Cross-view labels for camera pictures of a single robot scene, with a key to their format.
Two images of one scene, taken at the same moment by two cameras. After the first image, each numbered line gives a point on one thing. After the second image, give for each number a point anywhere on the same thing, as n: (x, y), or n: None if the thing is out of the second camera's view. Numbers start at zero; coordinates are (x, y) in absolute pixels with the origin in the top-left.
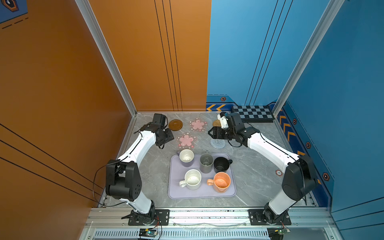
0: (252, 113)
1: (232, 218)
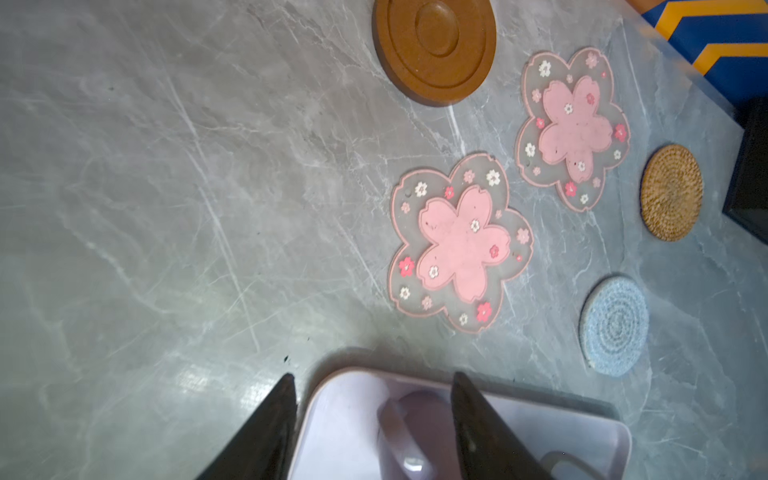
0: (747, 198)
1: None
